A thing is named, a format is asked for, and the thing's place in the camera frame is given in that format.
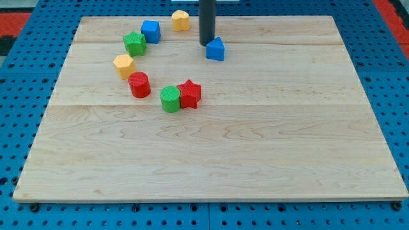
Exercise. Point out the yellow heart block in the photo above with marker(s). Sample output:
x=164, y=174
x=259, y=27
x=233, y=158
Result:
x=181, y=21

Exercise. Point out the red star block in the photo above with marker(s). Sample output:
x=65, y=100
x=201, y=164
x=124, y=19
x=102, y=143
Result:
x=190, y=94

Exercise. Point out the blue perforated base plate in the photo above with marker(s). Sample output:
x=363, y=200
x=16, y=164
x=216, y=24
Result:
x=30, y=71

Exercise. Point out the green cylinder block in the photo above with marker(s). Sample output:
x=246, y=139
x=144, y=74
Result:
x=170, y=99

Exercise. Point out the red cylinder block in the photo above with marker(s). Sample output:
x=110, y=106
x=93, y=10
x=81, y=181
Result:
x=139, y=84

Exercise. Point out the light wooden board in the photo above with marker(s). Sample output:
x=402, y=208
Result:
x=284, y=118

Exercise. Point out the yellow hexagon block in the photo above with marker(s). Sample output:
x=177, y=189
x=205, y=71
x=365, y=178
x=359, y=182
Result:
x=124, y=65

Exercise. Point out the blue cube block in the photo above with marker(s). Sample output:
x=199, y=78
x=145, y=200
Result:
x=151, y=30

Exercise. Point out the blue triangle block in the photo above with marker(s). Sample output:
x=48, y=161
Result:
x=215, y=49

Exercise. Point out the green star block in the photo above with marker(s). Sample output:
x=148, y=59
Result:
x=135, y=44

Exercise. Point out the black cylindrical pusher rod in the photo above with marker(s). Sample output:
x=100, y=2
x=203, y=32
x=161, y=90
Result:
x=207, y=14

